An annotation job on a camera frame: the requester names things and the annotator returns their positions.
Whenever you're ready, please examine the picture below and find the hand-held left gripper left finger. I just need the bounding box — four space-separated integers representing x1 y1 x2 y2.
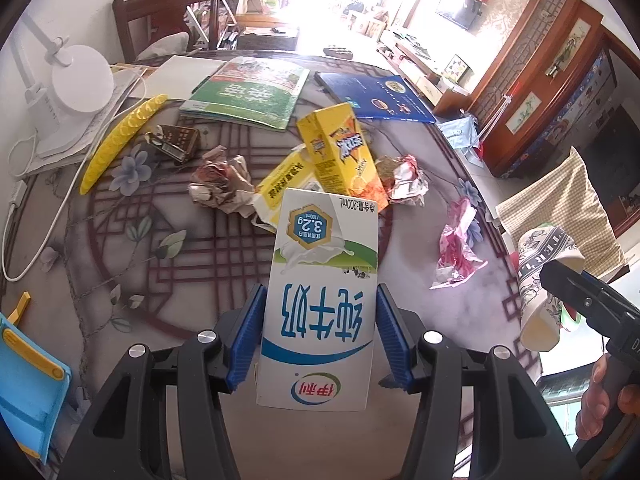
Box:
64 282 268 480

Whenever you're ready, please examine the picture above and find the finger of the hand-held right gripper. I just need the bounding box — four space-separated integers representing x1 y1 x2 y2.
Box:
539 260 612 336

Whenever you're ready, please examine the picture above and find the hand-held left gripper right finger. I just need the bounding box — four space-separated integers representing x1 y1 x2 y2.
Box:
376 282 583 480

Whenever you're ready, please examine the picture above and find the green rimmed bin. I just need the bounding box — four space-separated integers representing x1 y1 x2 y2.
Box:
559 305 583 333

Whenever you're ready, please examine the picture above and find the printed paper cup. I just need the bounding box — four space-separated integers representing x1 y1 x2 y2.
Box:
516 226 585 352

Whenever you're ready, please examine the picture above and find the white milk carton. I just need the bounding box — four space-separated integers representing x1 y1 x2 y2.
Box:
255 187 380 413

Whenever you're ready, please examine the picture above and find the brown cigarette pack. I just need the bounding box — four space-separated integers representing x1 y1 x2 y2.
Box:
144 125 201 165

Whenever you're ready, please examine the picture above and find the checkered beige cloth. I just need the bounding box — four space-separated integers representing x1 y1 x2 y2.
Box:
495 146 628 283

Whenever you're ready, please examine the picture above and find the pink wrapper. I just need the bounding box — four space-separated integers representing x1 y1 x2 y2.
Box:
430 197 488 291

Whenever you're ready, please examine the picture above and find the red silver foil wrapper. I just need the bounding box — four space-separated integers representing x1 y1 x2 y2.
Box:
375 154 431 207

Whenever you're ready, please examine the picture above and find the crumpled printed paper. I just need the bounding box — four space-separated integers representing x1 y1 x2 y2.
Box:
187 146 256 218

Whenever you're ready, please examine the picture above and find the flattened yellow carton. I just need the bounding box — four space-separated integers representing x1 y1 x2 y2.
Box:
250 144 326 233

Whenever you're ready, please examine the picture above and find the white mop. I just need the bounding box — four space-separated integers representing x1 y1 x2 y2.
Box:
480 92 516 166

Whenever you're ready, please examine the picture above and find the blue plastic bag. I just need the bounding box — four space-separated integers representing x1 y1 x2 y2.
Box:
437 115 483 163

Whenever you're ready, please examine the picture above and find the yellow drink carton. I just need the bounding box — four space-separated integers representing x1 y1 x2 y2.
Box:
296 102 391 213

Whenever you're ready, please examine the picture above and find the blue plastic tray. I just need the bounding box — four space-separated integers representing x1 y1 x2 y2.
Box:
0 312 72 466

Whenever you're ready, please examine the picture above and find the framed flower painting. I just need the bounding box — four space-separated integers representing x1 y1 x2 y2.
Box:
550 20 588 78

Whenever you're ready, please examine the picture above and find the geometric pattern framed picture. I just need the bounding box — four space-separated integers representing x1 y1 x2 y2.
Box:
440 54 473 86

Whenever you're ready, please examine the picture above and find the yellow corn-shaped plastic case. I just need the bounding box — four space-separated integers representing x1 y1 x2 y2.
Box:
80 94 168 195

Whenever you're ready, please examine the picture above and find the green textbook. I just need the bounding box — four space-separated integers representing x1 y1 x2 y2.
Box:
179 56 311 132

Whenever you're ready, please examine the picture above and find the blue book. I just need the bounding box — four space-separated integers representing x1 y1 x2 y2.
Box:
315 72 437 124

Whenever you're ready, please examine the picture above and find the wooden television cabinet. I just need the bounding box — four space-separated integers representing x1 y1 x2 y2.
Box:
377 27 473 116

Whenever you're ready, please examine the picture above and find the stack of printed papers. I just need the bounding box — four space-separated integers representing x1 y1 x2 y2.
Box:
22 67 148 176

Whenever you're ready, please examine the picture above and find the white notebook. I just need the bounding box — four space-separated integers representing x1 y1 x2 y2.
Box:
145 55 231 101

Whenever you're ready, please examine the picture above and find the white cloth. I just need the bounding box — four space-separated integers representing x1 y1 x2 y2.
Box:
134 30 193 62

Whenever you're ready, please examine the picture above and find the white desk lamp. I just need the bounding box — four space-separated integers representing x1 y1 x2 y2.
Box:
7 12 116 158

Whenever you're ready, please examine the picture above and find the white metal rack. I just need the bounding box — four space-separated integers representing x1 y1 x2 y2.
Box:
187 2 241 51

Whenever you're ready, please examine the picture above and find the wooden coffee table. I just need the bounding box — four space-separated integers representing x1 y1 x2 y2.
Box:
235 10 301 51

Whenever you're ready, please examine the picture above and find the dark wooden chair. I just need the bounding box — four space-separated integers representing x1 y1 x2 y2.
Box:
111 0 236 63

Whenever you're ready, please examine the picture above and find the white lamp cable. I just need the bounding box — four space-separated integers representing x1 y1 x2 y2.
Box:
0 72 148 281

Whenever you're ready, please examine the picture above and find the wall television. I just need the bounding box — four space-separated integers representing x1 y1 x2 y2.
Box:
434 0 483 31

